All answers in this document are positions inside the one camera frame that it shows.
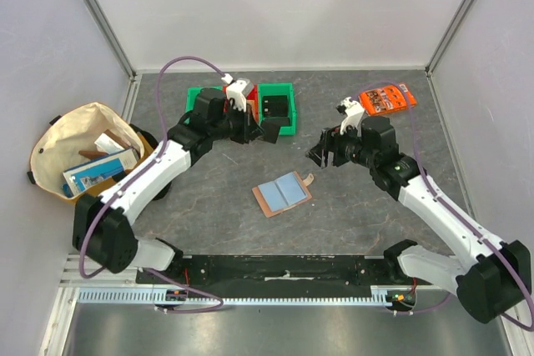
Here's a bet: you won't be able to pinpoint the brown item in bag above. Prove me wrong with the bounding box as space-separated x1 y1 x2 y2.
78 130 130 160

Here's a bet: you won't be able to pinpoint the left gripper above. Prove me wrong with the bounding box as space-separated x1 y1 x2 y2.
210 102 264 145

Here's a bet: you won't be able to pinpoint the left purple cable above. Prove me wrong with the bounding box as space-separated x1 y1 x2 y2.
78 54 226 314

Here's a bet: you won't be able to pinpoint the orange screw box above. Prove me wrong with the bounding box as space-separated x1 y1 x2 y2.
359 83 417 116

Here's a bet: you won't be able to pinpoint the red plastic bin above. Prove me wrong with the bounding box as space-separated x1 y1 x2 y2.
223 85 259 123

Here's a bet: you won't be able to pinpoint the black credit card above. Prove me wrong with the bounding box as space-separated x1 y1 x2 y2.
260 120 280 143

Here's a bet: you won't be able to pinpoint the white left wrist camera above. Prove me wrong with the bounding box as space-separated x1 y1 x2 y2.
221 73 254 112

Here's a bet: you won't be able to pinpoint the black cards in green bin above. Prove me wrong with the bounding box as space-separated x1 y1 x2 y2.
261 95 290 127

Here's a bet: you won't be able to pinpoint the green plastic bin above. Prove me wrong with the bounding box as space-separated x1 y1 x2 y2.
185 87 225 136
258 83 298 136

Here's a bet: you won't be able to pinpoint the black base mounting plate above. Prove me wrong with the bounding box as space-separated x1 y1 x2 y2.
135 253 435 297

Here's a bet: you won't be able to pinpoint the tan leather card holder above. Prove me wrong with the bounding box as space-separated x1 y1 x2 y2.
252 171 315 218

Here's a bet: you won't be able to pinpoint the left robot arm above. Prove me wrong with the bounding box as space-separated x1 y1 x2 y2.
73 78 263 283

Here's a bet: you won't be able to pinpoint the white packet in bag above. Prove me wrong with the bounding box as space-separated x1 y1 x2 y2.
94 133 124 154

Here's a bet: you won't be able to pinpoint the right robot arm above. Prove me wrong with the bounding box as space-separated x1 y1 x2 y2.
306 117 533 323

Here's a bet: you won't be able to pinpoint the cream and tan tote bag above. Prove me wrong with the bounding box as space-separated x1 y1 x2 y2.
28 102 159 203

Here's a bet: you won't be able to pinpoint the blue book in bag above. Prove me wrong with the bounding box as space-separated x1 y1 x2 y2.
63 148 139 198

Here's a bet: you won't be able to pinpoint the right green plastic bin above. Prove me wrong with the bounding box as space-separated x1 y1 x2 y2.
258 83 298 136

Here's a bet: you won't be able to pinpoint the left green plastic bin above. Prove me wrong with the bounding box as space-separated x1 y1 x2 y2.
185 87 225 136

